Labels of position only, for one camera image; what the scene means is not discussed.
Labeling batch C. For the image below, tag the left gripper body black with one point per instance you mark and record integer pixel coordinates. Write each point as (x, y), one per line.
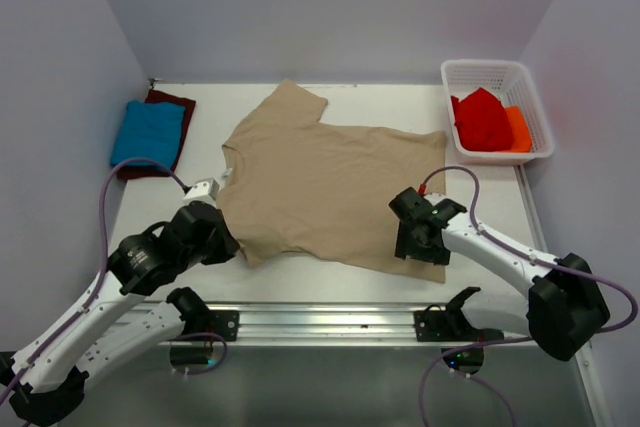
(216, 250)

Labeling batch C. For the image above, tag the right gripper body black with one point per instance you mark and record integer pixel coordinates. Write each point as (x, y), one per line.
(409, 243)

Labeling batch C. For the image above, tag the beige t shirt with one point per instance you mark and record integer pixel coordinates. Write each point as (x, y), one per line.
(298, 185)

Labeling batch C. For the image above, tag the blue t shirt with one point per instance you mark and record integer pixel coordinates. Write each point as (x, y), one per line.
(151, 131)

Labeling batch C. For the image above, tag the maroon t shirt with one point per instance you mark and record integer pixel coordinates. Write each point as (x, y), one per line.
(156, 96)

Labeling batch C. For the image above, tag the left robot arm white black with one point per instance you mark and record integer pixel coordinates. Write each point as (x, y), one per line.
(45, 381)

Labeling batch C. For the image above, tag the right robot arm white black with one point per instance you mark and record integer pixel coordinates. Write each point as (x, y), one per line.
(561, 307)

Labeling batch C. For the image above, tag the red t shirt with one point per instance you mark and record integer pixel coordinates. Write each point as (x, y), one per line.
(481, 122)

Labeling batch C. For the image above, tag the orange t shirt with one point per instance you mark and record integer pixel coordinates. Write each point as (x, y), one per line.
(522, 140)

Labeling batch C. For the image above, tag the white plastic basket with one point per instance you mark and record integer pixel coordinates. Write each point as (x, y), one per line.
(512, 84)

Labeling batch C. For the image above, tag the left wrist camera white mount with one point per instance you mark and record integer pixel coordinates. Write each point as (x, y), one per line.
(205, 191)

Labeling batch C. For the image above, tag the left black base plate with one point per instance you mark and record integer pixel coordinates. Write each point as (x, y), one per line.
(224, 323)

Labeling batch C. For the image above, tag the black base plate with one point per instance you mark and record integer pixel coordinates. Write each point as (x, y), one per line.
(224, 323)
(437, 324)

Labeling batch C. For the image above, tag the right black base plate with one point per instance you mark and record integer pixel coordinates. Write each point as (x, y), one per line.
(437, 324)

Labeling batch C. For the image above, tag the aluminium mounting rail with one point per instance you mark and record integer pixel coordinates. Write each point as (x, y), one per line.
(360, 324)

